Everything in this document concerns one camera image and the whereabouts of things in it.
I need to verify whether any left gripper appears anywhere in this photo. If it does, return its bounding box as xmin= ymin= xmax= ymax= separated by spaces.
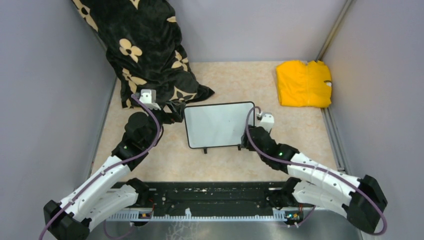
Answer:
xmin=142 ymin=99 xmax=186 ymax=147

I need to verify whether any black framed whiteboard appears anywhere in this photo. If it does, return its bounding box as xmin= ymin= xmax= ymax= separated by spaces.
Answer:
xmin=184 ymin=101 xmax=255 ymax=154

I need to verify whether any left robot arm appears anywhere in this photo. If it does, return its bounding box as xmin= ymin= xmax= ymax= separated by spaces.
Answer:
xmin=38 ymin=102 xmax=186 ymax=240

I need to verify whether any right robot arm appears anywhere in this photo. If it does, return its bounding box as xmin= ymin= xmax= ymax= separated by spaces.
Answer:
xmin=242 ymin=125 xmax=388 ymax=236

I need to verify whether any black floral blanket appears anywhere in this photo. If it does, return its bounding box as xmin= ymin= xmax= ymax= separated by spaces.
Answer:
xmin=73 ymin=0 xmax=214 ymax=109

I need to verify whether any yellow folded cloth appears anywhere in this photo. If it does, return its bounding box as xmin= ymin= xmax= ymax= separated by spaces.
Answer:
xmin=275 ymin=60 xmax=333 ymax=108

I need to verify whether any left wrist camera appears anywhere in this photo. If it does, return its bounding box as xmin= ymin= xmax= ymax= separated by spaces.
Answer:
xmin=138 ymin=89 xmax=162 ymax=110

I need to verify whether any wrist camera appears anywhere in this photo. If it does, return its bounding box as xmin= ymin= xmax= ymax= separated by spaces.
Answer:
xmin=256 ymin=112 xmax=275 ymax=133
xmin=138 ymin=89 xmax=162 ymax=110

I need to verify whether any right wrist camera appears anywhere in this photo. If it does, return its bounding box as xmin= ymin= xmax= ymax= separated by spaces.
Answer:
xmin=256 ymin=112 xmax=275 ymax=133

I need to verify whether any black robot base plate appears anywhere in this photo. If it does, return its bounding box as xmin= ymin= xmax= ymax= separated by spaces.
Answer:
xmin=129 ymin=181 xmax=302 ymax=221

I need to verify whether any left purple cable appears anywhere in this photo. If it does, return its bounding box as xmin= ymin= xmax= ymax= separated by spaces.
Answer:
xmin=38 ymin=93 xmax=162 ymax=240

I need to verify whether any aluminium side rail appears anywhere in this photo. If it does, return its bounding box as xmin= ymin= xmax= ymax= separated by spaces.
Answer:
xmin=321 ymin=107 xmax=350 ymax=174

